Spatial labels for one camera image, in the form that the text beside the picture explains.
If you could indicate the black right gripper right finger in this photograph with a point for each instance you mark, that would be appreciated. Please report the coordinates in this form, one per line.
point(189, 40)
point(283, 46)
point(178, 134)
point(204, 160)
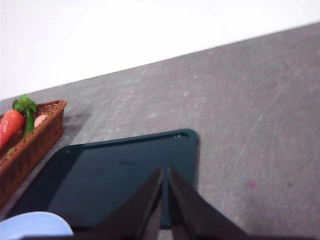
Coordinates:
point(195, 215)

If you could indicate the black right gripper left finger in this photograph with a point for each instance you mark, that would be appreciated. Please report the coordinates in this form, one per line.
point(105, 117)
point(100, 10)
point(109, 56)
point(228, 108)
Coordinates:
point(140, 215)

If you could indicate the light blue round plate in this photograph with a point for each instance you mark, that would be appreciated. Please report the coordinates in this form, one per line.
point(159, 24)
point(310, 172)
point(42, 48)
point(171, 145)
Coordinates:
point(32, 225)

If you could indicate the brown woven wicker basket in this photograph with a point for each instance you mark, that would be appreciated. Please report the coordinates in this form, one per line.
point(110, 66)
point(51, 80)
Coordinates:
point(30, 155)

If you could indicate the dark green cutting board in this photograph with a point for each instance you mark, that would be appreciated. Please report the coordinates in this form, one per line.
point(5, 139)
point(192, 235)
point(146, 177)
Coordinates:
point(100, 175)

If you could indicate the brown egg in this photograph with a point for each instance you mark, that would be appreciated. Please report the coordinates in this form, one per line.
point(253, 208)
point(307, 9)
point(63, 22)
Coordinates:
point(40, 120)

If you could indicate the green chili pepper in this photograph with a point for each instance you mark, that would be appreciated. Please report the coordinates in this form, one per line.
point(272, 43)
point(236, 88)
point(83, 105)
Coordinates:
point(28, 125)

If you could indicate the orange carrot with green leaves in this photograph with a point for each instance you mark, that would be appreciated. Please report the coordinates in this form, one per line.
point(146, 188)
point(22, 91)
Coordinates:
point(12, 122)

